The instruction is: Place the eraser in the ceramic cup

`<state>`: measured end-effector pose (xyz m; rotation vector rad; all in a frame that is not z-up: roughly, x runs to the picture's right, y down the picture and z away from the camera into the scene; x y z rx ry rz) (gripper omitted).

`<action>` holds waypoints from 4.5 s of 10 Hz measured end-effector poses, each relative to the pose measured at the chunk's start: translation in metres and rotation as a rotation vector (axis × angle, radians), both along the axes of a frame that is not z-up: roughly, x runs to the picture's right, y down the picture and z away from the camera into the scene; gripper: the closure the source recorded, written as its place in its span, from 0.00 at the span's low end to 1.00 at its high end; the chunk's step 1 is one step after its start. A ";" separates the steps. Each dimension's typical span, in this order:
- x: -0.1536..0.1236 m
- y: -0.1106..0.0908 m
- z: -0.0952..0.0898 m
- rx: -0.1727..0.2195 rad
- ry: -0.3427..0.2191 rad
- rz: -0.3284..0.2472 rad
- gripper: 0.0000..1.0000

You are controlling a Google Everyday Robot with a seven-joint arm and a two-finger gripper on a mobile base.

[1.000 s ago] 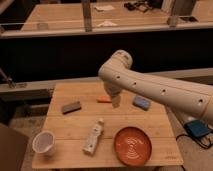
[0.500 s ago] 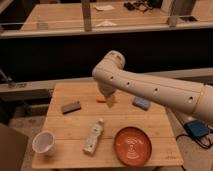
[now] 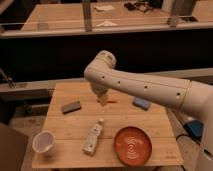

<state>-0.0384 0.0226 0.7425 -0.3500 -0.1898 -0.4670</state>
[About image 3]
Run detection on blue sponge block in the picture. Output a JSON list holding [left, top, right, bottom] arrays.
[[133, 97, 151, 110]]

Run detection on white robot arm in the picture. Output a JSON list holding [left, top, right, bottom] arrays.
[[84, 50, 213, 171]]

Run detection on blue electronic box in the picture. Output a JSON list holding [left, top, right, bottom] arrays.
[[184, 120, 203, 140]]

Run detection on white ceramic cup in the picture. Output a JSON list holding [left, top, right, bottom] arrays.
[[32, 130, 55, 156]]

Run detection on white paper on far table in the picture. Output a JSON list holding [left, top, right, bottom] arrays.
[[94, 5, 115, 11]]

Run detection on black objects on far table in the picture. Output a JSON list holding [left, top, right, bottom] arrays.
[[124, 0, 154, 13]]

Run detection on dark grey eraser block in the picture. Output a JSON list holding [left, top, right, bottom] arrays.
[[61, 101, 81, 114]]

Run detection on metal post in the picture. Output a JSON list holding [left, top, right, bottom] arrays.
[[82, 0, 92, 32]]

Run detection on white plastic bottle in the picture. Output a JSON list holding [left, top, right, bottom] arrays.
[[83, 118, 104, 156]]

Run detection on white crumpled paper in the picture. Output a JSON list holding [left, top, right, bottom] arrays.
[[97, 20, 117, 27]]

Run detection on orange ribbed plate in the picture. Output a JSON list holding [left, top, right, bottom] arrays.
[[113, 127, 152, 167]]

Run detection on black cable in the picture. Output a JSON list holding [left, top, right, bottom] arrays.
[[175, 133, 201, 145]]

